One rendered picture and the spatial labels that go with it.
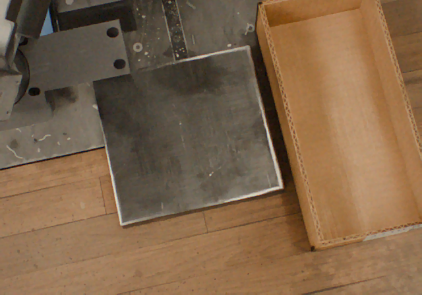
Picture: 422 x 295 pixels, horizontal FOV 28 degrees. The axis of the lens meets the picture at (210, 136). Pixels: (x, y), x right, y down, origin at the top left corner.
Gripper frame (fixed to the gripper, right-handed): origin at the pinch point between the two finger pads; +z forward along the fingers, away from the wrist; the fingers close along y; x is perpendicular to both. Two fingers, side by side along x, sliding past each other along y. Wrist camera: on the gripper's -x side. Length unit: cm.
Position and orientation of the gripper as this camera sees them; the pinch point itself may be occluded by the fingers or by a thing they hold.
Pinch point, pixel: (16, 62)
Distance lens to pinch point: 82.9
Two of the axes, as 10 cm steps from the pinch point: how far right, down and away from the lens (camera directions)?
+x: -9.8, 2.1, -0.5
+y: -2.0, -9.7, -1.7
